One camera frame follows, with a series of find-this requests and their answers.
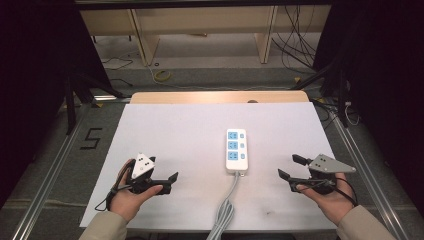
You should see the yellow cable coil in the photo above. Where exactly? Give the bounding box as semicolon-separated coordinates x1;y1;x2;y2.
154;69;173;83

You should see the thin white cable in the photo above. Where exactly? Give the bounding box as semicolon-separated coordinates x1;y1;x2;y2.
343;101;362;128

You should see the grey power strip cable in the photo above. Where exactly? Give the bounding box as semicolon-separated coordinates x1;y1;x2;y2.
205;171;242;240

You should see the black metal stand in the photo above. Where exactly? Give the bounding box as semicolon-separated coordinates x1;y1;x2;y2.
290;49;352;129
63;70;127;136

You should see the person's right hand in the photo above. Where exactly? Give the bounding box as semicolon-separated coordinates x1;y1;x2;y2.
295;172;357;227

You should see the white table mat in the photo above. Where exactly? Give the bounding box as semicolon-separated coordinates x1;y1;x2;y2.
79;101;338;232

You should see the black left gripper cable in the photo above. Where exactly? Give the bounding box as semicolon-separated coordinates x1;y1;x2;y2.
94;161;135;213

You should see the white power strip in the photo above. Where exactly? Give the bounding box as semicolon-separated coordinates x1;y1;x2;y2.
225;128;249;175

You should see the wooden table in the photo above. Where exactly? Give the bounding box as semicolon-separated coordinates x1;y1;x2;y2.
128;90;311;105

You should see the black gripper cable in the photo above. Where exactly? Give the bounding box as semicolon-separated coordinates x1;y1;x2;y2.
328;176;360;208
94;161;135;213

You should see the dark curtain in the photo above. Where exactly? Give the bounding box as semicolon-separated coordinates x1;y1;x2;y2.
0;0;113;209
313;0;424;218

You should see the person's left hand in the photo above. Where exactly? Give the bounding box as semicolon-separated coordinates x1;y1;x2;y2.
108;158;164;223

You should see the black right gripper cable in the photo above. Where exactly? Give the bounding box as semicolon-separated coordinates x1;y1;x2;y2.
328;176;360;208

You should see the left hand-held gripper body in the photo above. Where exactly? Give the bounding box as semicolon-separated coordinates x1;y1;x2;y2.
125;152;158;195

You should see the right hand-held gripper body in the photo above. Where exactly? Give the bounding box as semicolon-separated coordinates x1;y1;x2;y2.
301;153;357;196

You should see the bundle of black cables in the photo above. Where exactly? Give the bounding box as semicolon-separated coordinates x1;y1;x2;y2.
270;5;318;70

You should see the aluminium rail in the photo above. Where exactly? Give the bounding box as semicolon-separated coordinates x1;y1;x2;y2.
328;105;412;240
11;102;101;240

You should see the black floor cable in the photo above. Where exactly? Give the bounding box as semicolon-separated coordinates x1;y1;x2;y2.
100;55;135;72

